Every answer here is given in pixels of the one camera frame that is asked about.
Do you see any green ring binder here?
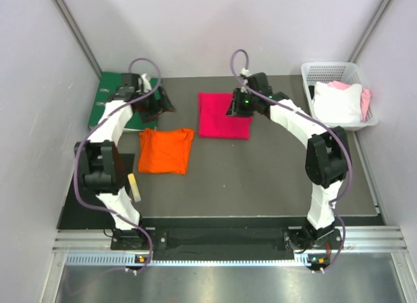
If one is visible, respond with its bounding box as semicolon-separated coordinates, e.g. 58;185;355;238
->
87;70;164;133

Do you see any magenta t shirt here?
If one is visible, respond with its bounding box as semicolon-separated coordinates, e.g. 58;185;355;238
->
198;93;252;139

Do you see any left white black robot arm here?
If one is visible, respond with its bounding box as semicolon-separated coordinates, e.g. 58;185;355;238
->
73;73;175;250

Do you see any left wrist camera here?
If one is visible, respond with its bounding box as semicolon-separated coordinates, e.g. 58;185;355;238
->
138;74;152;93

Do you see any light pink t shirt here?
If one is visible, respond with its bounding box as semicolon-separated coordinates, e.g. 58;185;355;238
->
327;80;371;122

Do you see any black mat left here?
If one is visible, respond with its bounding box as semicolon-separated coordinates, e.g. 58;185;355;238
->
57;153;135;230

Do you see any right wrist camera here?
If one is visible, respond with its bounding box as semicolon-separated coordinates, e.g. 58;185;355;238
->
239;68;251;79

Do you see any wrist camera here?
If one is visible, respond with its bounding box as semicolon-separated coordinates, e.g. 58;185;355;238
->
239;68;251;79
138;74;152;93

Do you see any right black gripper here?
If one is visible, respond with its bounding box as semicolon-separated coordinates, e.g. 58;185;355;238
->
226;89;259;119

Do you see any white t shirt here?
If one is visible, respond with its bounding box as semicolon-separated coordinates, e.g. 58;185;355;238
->
312;82;362;124

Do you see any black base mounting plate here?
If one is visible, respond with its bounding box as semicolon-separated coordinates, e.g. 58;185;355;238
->
123;216;341;261

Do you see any aluminium frame rail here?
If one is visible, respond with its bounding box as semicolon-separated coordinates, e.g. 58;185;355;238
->
52;226;407;268

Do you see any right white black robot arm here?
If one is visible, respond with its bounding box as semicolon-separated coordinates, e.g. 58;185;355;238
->
226;68;351;253

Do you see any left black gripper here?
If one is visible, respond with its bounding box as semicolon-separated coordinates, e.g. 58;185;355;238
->
136;84;176;123

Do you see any orange t shirt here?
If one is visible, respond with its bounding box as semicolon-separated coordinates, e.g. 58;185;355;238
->
137;128;195;175

